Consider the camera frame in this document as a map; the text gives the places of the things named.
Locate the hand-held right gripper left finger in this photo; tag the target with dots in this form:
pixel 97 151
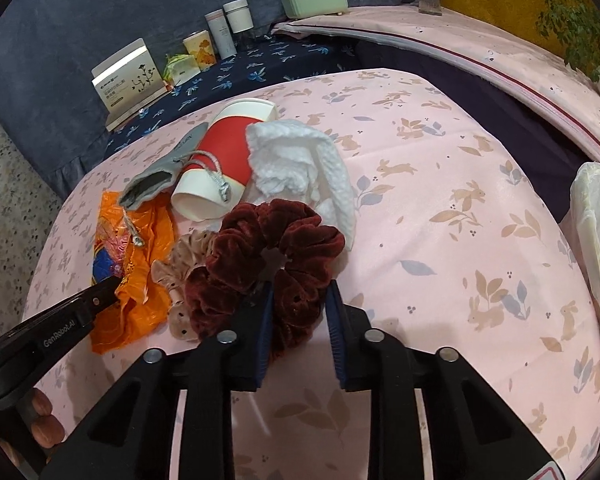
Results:
pixel 265 340

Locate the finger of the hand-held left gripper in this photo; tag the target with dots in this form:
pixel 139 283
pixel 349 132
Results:
pixel 102 296

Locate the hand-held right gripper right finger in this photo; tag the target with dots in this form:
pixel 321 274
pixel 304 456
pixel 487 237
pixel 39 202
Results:
pixel 336 340

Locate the orange plastic bag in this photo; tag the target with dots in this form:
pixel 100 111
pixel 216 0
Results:
pixel 140 305

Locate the dark red velvet scrunchie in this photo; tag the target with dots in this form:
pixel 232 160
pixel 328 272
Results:
pixel 240 250

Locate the person's left hand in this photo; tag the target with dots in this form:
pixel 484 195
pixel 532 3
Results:
pixel 45 430

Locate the beige dotted scrunchie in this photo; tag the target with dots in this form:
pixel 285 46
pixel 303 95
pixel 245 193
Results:
pixel 180 260

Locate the pink rabbit print tablecloth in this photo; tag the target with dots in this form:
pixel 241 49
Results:
pixel 430 260

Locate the white waffle towel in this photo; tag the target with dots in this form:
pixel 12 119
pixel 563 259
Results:
pixel 290 160

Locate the red white paper cup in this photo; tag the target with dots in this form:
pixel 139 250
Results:
pixel 225 145

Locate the white display box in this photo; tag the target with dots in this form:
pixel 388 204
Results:
pixel 130 80

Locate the green packet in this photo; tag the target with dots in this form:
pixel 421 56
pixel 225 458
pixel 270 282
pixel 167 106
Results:
pixel 177 72

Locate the orange flower print tin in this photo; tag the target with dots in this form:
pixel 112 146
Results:
pixel 200 52

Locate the navy floral cloth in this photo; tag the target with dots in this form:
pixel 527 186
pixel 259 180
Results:
pixel 260 65

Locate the dark purple sheet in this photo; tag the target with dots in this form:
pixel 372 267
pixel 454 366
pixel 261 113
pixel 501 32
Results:
pixel 520 125

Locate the slim white bottle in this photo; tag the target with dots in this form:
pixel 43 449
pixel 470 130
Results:
pixel 221 37

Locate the blue grey blanket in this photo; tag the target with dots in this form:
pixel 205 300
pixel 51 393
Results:
pixel 105 5

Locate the white canister with grey lid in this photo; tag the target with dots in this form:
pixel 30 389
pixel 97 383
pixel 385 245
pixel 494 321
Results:
pixel 239 19

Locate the pink bedding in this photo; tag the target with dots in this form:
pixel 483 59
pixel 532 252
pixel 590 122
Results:
pixel 480 50

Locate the potted plant in white pot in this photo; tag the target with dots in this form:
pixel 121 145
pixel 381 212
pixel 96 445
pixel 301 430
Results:
pixel 575 15

